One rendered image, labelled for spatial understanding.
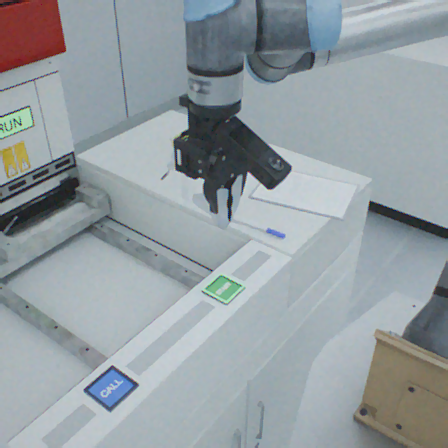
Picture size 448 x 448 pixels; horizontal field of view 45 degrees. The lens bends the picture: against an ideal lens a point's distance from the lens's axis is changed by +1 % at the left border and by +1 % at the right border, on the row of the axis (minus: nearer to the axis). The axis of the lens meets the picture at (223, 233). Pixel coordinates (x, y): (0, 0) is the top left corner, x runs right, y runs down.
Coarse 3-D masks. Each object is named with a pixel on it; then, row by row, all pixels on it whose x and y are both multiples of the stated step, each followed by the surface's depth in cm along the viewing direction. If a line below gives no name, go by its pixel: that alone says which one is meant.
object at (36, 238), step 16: (64, 208) 127; (80, 208) 127; (32, 224) 122; (48, 224) 122; (64, 224) 122; (80, 224) 123; (16, 240) 117; (32, 240) 117; (48, 240) 118; (64, 240) 121; (0, 256) 113; (32, 256) 116; (0, 272) 110
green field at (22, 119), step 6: (12, 114) 112; (18, 114) 114; (24, 114) 115; (30, 114) 116; (0, 120) 111; (6, 120) 112; (12, 120) 113; (18, 120) 114; (24, 120) 115; (30, 120) 116; (0, 126) 111; (6, 126) 112; (12, 126) 113; (18, 126) 115; (24, 126) 116; (0, 132) 112; (6, 132) 113; (12, 132) 114
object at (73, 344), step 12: (0, 288) 109; (0, 300) 110; (12, 300) 106; (24, 300) 106; (24, 312) 104; (36, 312) 104; (36, 324) 103; (48, 324) 101; (60, 336) 99; (72, 336) 99; (72, 348) 98; (84, 348) 96; (84, 360) 97; (96, 360) 94
